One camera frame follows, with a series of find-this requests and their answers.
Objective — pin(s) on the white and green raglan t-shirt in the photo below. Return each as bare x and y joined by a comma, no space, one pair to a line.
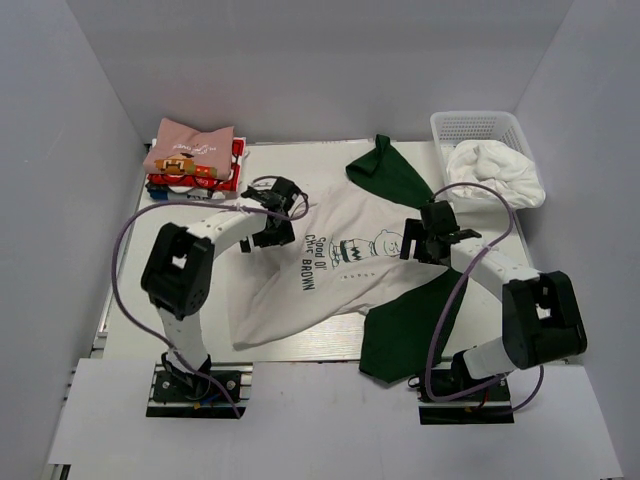
345,258

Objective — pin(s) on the folded pink t-shirt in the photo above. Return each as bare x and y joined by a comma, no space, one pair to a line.
175,141

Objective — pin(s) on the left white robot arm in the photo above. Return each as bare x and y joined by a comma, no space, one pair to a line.
177,276

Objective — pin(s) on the crumpled white t-shirt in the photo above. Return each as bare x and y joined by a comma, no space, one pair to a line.
497,166

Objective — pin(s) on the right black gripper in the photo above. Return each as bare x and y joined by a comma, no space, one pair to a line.
415,230

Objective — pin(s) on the folded blue white t-shirt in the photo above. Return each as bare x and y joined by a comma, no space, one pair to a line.
175,193

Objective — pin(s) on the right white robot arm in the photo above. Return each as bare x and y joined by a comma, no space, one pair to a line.
541,321

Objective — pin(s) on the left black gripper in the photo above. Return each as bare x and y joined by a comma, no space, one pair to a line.
283,234

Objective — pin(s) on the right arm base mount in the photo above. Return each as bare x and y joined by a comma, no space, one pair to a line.
490,406

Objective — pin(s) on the white plastic basket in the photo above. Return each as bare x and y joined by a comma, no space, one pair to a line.
453,127

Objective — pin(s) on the folded red t-shirt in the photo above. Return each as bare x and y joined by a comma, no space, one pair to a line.
182,175

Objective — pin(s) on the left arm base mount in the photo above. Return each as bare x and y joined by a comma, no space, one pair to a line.
170,398

